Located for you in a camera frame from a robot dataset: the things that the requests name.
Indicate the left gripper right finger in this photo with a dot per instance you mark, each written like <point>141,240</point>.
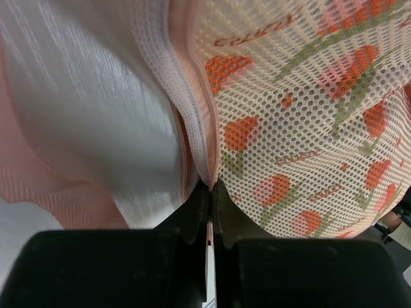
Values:
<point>255,269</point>

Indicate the floral mesh laundry bag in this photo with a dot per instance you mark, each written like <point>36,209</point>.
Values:
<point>112,111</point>

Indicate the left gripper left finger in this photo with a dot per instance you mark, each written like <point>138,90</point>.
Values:
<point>160,267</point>

